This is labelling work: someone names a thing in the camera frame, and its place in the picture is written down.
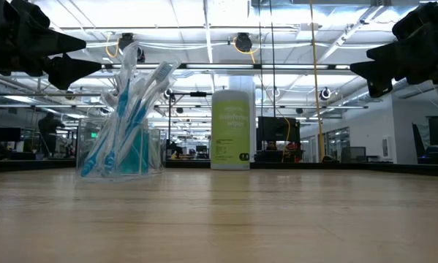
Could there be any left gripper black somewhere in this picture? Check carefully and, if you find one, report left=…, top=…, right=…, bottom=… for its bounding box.
left=0, top=0, right=103, bottom=91

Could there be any teal mouthwash bottle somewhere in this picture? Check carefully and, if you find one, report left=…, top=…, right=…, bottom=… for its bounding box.
left=118, top=129, right=143, bottom=175

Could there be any person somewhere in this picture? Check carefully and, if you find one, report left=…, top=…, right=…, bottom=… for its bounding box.
left=37, top=111, right=65, bottom=159

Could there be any black monitor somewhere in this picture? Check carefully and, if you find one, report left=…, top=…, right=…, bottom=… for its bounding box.
left=0, top=126, right=22, bottom=142
left=257, top=115, right=301, bottom=142

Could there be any clear acrylic organizer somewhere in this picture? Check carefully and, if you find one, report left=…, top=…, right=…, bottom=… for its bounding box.
left=75, top=116, right=167, bottom=183

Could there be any long ceiling light strip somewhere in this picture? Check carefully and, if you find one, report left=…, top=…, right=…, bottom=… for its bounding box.
left=101, top=63, right=351, bottom=71

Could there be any green disinfecting wipes canister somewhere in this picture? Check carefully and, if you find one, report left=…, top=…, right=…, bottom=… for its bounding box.
left=210, top=89, right=252, bottom=171

